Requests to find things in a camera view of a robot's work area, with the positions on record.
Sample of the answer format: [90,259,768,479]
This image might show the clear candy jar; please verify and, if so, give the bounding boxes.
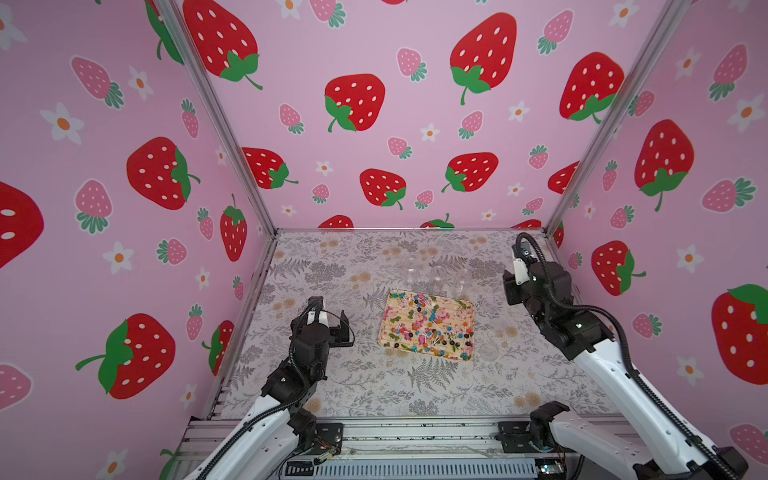
[404,256,422,290]
[453,269,473,301]
[428,260,448,292]

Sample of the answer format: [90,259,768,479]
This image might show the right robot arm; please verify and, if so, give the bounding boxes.
[503,259,748,479]

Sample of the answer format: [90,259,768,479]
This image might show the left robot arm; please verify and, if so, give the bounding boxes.
[187,296,354,479]

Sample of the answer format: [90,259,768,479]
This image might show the poured candies on tray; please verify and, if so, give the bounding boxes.
[383,293,475,361]

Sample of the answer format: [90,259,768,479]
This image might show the floral yellow tray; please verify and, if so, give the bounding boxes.
[377,289,476,362]

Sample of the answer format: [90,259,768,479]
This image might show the white vented strip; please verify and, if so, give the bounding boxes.
[279,458,540,479]

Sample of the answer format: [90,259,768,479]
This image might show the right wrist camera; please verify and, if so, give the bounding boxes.
[513,247,530,286]

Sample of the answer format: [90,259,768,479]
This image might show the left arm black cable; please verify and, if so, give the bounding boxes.
[197,296,356,480]

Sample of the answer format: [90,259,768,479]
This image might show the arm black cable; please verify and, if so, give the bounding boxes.
[514,232,727,480]
[197,296,356,480]

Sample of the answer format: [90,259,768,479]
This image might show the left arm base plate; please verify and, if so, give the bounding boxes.
[293,422,344,456]

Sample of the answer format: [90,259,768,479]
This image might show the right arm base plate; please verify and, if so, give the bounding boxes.
[494,401,570,453]

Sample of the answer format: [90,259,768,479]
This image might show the aluminium front rail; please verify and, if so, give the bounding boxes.
[173,417,668,462]

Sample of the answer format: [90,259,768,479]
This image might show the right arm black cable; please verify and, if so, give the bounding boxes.
[514,232,727,480]

